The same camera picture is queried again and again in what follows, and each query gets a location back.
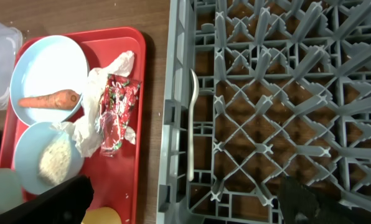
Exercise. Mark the white plastic spoon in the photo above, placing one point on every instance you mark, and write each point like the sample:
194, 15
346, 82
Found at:
190, 137

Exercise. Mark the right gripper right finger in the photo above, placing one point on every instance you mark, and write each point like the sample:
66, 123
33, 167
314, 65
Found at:
301, 204

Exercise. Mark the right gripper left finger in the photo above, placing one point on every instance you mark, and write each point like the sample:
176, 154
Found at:
65, 203

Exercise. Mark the white rice pile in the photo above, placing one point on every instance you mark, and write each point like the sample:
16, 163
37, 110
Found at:
55, 159

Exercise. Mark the white napkin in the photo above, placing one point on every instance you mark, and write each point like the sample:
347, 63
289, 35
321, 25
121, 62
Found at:
84, 130

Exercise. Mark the light blue plate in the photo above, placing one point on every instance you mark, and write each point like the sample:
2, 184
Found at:
49, 65

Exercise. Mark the pale green bowl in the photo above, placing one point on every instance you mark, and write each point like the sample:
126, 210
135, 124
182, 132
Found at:
10, 190

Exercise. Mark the red serving tray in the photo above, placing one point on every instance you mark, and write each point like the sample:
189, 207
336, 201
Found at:
114, 179

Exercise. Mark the yellow plastic cup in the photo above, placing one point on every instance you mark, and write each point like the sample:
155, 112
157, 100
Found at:
103, 215

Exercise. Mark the grey dishwasher rack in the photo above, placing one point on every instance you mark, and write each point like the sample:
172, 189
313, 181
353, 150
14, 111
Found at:
284, 90

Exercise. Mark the orange carrot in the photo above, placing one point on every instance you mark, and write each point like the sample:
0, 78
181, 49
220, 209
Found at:
60, 100

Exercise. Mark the red snack wrapper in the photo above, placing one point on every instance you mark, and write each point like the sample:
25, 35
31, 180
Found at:
116, 106

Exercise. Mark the light blue bowl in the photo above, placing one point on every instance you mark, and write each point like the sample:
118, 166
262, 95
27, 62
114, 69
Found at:
27, 155

